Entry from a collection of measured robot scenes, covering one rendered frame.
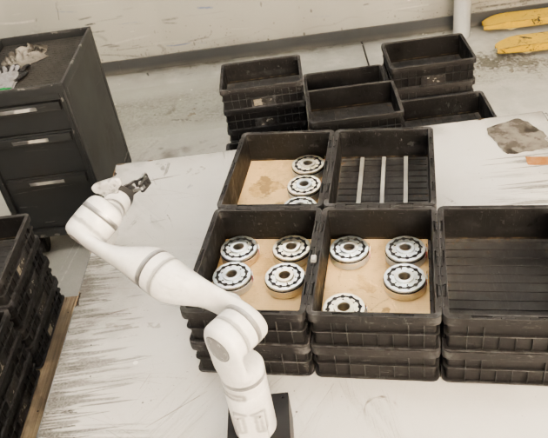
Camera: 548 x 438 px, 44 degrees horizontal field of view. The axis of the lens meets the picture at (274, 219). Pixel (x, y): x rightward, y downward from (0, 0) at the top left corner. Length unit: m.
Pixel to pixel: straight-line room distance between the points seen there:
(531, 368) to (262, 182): 0.98
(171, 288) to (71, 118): 1.75
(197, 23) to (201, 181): 2.63
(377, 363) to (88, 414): 0.72
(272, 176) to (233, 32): 2.89
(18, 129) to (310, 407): 1.94
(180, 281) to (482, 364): 0.73
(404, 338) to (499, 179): 0.89
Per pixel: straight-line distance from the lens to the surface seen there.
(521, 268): 1.80
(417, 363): 1.65
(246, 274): 1.77
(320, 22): 4.95
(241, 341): 1.27
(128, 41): 5.07
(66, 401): 1.85
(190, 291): 1.35
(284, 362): 1.69
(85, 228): 1.48
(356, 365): 1.67
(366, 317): 1.52
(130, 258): 1.40
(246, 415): 1.43
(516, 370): 1.66
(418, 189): 2.05
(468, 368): 1.65
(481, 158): 2.42
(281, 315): 1.55
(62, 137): 3.07
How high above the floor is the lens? 2.03
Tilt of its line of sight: 38 degrees down
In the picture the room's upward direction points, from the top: 9 degrees counter-clockwise
